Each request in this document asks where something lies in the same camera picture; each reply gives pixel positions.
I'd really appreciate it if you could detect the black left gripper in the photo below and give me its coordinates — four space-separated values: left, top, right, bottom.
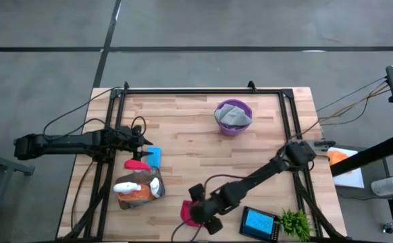
107 125 155 161

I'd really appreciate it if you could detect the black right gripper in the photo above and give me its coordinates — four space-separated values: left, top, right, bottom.
191 194 230 236

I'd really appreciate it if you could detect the thin blue cellulose sponge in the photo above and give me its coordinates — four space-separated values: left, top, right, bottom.
146 145 163 169

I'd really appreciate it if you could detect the clear spray bottle red trigger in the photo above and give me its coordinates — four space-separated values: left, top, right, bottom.
123 159 161 185

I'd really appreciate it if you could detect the pink microfiber cloth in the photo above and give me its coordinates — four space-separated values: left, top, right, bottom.
180 199 205 228

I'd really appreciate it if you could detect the white plastic restorer bottle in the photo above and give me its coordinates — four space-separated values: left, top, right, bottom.
149 176 163 199

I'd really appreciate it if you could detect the orange spray bottle white trigger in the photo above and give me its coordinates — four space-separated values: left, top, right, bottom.
112 182 155 204

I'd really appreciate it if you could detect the thick blue scrub sponge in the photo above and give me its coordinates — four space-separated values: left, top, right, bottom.
244 209 275 236

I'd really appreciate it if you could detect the clear grey plastic bin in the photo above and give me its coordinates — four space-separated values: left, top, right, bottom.
113 166 166 211

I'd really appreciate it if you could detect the purple plastic bucket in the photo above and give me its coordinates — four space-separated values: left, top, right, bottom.
213 99 254 137

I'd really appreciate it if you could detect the grey microfiber cloth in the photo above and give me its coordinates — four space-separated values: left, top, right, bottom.
214 103 253 129

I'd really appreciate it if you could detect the green artificial plant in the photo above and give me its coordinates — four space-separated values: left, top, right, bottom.
278 209 315 242

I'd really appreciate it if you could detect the orange round object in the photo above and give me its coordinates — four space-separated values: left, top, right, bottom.
327 150 351 167

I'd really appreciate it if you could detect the white paper sheet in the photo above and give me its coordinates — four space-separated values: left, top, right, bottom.
327 146 365 189

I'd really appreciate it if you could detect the white paper roll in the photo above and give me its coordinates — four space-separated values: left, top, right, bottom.
370 175 393 197

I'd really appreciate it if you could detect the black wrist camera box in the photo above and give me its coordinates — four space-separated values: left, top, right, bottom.
188 183 207 203

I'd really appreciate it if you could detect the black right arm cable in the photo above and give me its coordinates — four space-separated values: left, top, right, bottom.
202 173 253 194

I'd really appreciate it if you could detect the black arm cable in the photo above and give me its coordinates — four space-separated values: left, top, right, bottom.
42 86 125 142
202 173 253 194

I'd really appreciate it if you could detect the black aluminium rig frame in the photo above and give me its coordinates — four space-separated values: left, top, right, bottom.
62 80 348 241

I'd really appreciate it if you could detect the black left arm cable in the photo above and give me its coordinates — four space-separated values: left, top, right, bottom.
42 86 125 142

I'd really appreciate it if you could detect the bundle of thin cables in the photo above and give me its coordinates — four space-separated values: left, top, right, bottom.
290 76 392 140

